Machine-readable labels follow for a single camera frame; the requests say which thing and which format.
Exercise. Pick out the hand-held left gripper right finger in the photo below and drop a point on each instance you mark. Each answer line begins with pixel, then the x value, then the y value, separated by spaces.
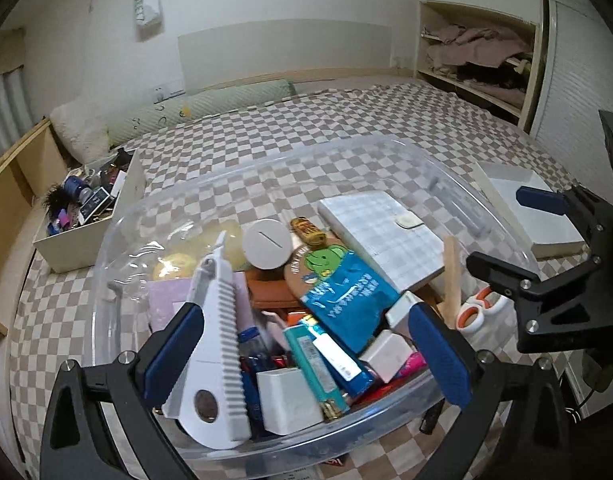
pixel 439 360

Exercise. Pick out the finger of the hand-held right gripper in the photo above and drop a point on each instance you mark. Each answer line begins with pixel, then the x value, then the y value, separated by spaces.
pixel 551 310
pixel 541 199

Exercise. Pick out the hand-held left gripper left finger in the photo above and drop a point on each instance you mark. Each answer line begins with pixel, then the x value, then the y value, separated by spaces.
pixel 174 355

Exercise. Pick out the white utility knife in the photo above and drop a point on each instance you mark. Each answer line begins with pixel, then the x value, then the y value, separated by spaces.
pixel 219 350

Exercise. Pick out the clear plastic container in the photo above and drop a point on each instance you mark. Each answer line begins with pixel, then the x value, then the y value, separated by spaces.
pixel 426 170

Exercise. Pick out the pink lighter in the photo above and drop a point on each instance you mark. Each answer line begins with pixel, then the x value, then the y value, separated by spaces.
pixel 411 362

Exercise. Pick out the white flat box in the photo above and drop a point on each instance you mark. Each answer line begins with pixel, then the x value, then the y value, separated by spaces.
pixel 546 235

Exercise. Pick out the pale purple card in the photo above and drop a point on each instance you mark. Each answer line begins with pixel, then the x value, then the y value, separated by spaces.
pixel 164 305

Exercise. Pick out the small white box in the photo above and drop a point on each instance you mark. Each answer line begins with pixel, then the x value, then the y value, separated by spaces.
pixel 400 312

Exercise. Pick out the wooden stick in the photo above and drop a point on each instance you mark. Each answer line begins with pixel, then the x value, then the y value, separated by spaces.
pixel 452 280

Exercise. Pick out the yellow powder puff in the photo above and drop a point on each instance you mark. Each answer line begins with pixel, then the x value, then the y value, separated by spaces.
pixel 174 265

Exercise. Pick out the pink plastic item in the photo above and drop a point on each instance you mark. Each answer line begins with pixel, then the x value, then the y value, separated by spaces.
pixel 276 330

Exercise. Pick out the blue packet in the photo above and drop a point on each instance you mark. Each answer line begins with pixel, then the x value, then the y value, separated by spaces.
pixel 346 305

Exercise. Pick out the brown leather wallet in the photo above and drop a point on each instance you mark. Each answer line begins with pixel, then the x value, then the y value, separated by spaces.
pixel 271 295

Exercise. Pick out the white charger plug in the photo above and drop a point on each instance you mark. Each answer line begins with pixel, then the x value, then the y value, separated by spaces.
pixel 286 400

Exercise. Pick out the teal lighter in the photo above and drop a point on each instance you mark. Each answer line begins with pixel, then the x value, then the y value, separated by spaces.
pixel 314 370

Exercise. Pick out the white wardrobe door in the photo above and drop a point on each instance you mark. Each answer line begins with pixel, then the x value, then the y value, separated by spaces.
pixel 576 70

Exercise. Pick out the white storage box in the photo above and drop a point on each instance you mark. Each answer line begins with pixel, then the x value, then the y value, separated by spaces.
pixel 86 245

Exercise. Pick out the white round cap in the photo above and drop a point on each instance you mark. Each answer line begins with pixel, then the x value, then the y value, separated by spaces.
pixel 266 245

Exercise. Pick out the grey plaid notebook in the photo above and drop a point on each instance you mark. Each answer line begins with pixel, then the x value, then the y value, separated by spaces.
pixel 376 230

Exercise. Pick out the round green elephant coaster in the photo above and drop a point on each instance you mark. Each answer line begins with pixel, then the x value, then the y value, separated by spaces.
pixel 326 260

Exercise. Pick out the pink clothes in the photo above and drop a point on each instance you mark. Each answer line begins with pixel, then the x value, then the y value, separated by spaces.
pixel 476 42

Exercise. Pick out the yellow lighter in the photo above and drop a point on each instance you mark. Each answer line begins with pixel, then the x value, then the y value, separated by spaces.
pixel 306 230

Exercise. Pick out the dark blue bottle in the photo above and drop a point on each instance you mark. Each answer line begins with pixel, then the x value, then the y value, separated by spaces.
pixel 77 188

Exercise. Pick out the black fuzzy pompom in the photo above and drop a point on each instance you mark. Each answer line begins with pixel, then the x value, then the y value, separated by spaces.
pixel 55 199

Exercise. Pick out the checkered bedsheet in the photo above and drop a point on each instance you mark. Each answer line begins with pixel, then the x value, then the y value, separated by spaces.
pixel 336 120

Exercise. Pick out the wooden bedside bench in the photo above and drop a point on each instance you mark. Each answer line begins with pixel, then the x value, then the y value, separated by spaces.
pixel 16 180

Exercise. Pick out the white fluffy pillow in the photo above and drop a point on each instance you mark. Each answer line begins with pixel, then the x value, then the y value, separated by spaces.
pixel 79 130

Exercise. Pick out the green bolster pillow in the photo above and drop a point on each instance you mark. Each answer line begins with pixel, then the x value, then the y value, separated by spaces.
pixel 201 107

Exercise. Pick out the grey curtain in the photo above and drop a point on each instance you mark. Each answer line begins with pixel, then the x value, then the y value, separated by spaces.
pixel 6 110

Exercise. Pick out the wooden wall shelf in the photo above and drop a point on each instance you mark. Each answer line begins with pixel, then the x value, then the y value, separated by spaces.
pixel 528 95

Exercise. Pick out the wall socket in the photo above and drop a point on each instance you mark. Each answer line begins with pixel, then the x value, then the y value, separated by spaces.
pixel 169 92

